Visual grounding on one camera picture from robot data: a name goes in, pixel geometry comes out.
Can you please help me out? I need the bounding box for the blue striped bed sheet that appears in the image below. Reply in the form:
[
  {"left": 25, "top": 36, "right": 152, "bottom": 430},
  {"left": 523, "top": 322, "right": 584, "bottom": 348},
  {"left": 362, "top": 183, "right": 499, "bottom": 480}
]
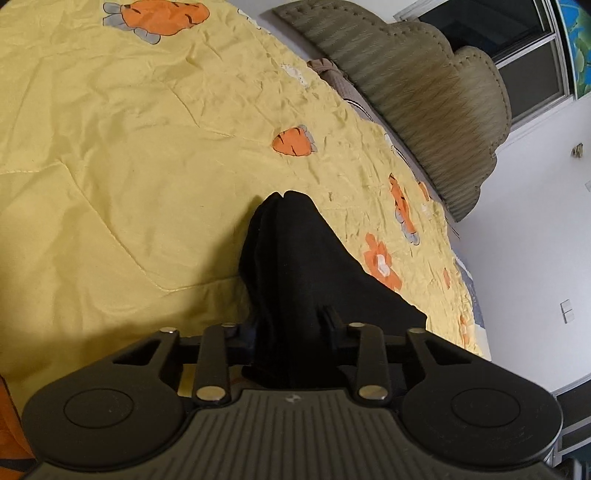
[{"left": 455, "top": 255, "right": 492, "bottom": 361}]

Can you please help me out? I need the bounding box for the olive green upholstered headboard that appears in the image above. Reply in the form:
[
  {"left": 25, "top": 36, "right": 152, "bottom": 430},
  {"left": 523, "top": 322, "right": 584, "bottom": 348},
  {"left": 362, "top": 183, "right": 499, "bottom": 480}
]
[{"left": 273, "top": 1, "right": 512, "bottom": 222}]

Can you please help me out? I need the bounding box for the colourful wall poster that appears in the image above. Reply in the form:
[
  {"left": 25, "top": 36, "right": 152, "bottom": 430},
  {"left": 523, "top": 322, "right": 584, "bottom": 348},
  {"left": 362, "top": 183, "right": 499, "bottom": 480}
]
[{"left": 557, "top": 0, "right": 590, "bottom": 99}]

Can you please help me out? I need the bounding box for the yellow carrot print quilt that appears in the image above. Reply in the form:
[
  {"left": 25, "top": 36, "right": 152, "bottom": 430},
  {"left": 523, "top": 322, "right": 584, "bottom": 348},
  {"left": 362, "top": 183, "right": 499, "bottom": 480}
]
[{"left": 1, "top": 1, "right": 472, "bottom": 479}]

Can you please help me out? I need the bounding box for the dark window with frame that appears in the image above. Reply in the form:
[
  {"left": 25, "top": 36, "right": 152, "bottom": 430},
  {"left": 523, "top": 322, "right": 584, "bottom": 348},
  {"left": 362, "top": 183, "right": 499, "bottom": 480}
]
[{"left": 394, "top": 0, "right": 572, "bottom": 129}]

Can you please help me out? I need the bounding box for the black garment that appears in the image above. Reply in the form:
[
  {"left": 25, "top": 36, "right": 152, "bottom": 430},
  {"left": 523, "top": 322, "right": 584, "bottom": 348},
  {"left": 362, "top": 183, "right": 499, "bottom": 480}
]
[{"left": 238, "top": 191, "right": 427, "bottom": 391}]

